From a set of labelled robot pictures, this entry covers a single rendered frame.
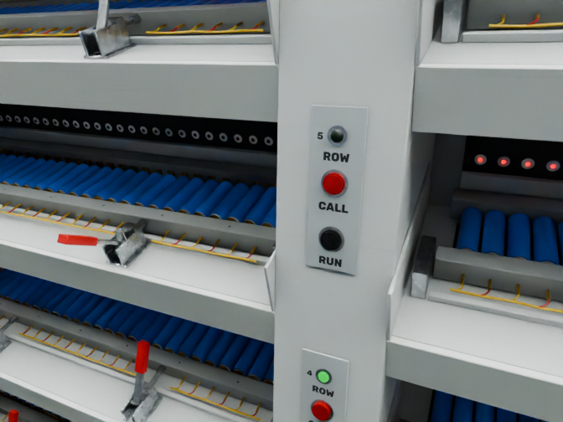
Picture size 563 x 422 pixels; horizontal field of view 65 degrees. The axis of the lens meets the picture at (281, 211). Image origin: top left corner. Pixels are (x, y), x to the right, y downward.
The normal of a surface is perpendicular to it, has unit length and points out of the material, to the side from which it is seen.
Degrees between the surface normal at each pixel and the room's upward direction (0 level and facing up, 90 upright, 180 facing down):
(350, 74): 90
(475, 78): 109
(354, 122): 90
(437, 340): 19
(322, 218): 90
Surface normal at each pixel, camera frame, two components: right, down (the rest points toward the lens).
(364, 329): -0.41, 0.27
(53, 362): -0.11, -0.81
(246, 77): -0.40, 0.56
